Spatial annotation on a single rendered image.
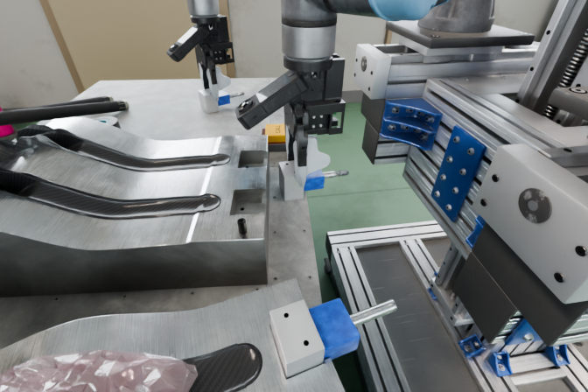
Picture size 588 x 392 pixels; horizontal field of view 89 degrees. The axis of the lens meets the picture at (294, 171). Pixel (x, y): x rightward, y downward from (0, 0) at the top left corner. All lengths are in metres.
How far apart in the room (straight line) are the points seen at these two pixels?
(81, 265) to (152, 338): 0.16
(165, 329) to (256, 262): 0.12
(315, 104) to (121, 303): 0.37
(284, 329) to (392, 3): 0.33
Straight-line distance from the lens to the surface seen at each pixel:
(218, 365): 0.34
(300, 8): 0.42
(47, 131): 0.61
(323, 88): 0.47
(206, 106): 0.90
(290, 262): 0.45
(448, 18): 0.75
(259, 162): 0.54
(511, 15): 3.69
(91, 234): 0.45
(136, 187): 0.50
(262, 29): 2.80
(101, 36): 2.98
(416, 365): 1.08
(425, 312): 1.17
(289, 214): 0.52
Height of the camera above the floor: 1.16
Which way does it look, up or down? 35 degrees down
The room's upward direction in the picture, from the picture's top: straight up
